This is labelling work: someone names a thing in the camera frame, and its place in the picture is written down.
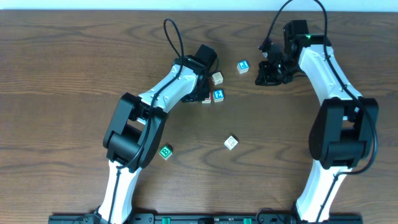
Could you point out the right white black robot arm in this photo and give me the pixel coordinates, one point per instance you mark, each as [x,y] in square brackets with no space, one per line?
[343,131]

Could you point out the green letter B block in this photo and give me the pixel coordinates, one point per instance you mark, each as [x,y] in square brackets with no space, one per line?
[166,151]

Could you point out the wooden block red X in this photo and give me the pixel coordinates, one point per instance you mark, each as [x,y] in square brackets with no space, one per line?
[217,78]

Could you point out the red letter I block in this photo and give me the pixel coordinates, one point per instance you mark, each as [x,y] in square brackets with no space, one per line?
[208,99]

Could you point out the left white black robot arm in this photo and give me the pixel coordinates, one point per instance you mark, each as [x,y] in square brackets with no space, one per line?
[134,133]

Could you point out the blue letter P block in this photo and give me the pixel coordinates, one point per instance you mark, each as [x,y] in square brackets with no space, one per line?
[243,66]

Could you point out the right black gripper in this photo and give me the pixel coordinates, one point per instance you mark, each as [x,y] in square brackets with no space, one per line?
[267,76]

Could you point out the blue number 2 block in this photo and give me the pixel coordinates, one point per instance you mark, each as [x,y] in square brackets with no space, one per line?
[218,95]

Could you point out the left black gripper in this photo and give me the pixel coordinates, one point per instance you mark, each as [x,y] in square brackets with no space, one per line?
[195,98]

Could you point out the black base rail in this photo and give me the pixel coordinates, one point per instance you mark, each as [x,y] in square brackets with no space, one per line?
[149,218]

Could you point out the white wooden letter Q block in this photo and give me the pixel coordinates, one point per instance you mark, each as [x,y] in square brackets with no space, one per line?
[231,142]

